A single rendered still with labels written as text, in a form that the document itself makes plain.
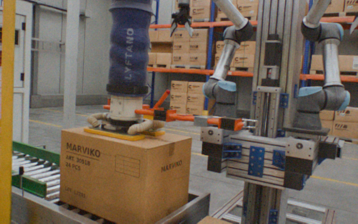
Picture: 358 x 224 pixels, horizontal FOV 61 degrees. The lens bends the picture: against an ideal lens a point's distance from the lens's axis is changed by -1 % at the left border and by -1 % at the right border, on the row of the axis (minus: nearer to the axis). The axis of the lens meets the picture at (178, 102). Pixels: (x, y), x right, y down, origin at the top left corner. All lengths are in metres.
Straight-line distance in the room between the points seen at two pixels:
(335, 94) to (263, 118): 0.44
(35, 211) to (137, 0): 1.19
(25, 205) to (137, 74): 0.91
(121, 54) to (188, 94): 8.08
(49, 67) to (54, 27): 1.44
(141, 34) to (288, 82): 0.95
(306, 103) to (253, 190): 0.66
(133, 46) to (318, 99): 1.02
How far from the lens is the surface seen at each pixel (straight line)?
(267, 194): 2.05
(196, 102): 9.48
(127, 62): 1.59
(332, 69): 1.93
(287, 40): 2.03
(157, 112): 1.52
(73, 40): 4.60
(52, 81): 11.97
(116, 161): 1.52
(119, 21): 1.64
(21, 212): 1.92
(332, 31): 2.01
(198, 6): 9.72
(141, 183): 1.44
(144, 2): 1.65
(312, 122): 1.80
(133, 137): 1.50
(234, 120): 1.35
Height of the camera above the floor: 1.26
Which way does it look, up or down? 4 degrees down
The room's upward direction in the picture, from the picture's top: 4 degrees clockwise
